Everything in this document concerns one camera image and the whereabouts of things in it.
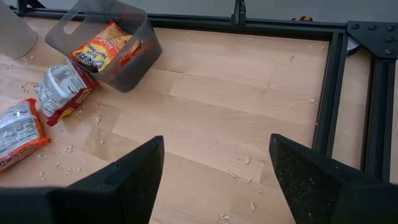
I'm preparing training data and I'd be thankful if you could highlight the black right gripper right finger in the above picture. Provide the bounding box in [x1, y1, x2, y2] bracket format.
[269, 133, 398, 224]

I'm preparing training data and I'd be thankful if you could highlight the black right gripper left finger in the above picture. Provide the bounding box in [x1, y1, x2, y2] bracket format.
[0, 135, 165, 224]

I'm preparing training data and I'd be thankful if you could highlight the orange chicken ramen packet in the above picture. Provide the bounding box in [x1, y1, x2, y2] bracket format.
[70, 19, 134, 73]
[119, 38, 146, 68]
[0, 98, 51, 174]

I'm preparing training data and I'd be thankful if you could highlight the translucent grey plastic bin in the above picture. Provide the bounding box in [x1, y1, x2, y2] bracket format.
[44, 0, 163, 93]

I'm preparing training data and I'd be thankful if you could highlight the red roast beef ramen packet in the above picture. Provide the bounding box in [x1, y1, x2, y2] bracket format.
[35, 58, 100, 127]

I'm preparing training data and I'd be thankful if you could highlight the black aluminium table frame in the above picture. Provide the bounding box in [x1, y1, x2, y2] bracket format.
[17, 0, 398, 183]

